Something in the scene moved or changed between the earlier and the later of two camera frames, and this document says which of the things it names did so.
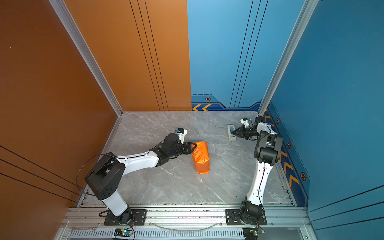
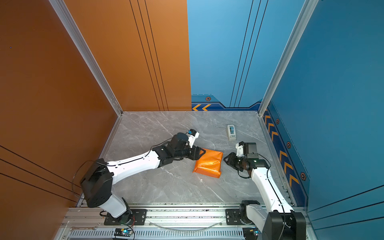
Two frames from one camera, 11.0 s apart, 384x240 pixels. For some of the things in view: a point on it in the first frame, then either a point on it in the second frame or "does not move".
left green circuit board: [123, 232] does not move
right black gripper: [242, 133] to [230, 161]
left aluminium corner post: [80, 44] does not move
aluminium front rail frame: [283, 222] does not move
